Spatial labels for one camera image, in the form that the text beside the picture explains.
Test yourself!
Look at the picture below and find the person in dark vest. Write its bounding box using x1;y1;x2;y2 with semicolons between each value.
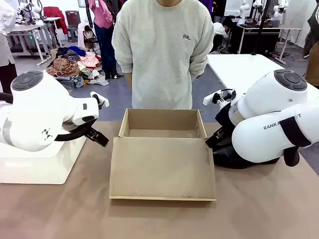
303;4;319;89

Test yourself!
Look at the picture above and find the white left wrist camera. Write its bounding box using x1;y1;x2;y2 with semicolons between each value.
90;91;110;108

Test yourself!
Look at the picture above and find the red jacket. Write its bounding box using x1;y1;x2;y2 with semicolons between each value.
43;6;68;35

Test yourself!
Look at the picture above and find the crouching person in white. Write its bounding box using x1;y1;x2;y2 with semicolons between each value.
213;18;238;53

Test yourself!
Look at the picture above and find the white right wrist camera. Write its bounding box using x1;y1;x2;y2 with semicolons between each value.
203;89;237;110

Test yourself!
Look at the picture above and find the grey chair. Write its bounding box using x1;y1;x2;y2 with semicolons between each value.
65;10;81;42

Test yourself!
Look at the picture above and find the black stand pole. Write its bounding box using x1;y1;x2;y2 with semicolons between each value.
251;0;272;56

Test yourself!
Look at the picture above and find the folding chair with clothes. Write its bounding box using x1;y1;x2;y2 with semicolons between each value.
78;22;100;53

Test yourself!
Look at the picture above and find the black background table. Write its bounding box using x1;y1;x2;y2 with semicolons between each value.
230;22;303;55

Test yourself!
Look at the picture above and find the person in white coat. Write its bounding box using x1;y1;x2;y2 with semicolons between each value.
0;0;18;94

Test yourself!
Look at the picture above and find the person in pink shirt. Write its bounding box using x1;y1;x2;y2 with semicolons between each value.
88;0;118;80

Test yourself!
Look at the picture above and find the white plastic bin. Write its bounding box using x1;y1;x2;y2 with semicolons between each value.
0;135;87;185

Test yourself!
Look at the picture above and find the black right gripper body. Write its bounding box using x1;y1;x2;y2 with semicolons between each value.
215;101;236;135

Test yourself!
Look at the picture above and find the person in grey sweatshirt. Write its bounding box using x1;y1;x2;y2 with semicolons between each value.
111;0;215;110

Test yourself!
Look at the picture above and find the brown cardboard shoe box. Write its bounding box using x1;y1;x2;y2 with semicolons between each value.
109;108;217;202

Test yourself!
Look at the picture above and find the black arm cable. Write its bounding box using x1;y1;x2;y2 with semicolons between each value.
0;92;98;142
280;116;312;168

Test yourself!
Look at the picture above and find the white table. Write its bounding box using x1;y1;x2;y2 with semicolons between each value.
206;54;319;100

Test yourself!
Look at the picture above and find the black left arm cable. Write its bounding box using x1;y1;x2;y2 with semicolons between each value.
0;92;98;142

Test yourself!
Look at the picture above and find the grey background desk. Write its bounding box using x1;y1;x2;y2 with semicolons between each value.
6;16;62;66

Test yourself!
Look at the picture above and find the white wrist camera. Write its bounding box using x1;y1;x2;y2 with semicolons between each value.
90;91;110;108
203;89;237;110

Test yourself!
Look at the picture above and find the pile of colourful clothes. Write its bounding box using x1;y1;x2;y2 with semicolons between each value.
46;46;110;89

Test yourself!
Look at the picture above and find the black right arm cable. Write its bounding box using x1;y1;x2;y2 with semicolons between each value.
280;116;312;168

